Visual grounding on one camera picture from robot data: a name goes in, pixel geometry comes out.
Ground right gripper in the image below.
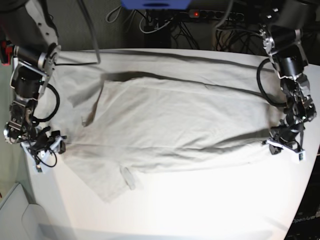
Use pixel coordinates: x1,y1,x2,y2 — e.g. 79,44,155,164
20,129,67,169

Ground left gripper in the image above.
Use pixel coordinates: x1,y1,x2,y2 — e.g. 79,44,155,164
262,122,305,155

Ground white t-shirt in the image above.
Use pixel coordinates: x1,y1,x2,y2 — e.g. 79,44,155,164
49,49,283,202

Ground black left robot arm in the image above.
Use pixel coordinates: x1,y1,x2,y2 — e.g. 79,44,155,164
256,0,320,162

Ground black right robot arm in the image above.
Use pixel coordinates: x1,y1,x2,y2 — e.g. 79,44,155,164
0,0,65,173

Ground white plastic bin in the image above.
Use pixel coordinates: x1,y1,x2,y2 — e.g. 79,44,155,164
0,183,68,240

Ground red and blue tools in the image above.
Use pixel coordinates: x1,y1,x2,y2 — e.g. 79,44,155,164
0,40,14,66

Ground white power strip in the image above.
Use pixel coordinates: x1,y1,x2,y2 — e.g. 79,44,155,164
188,9,245,22

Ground blue box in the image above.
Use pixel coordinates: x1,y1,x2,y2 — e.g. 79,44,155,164
120,0,191,10

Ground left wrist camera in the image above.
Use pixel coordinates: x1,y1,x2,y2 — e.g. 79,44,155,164
294,149,306,164

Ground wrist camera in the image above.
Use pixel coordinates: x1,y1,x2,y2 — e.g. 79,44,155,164
33,165,47,174
294,149,306,164

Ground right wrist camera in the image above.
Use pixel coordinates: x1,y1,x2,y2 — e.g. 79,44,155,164
33,165,47,174

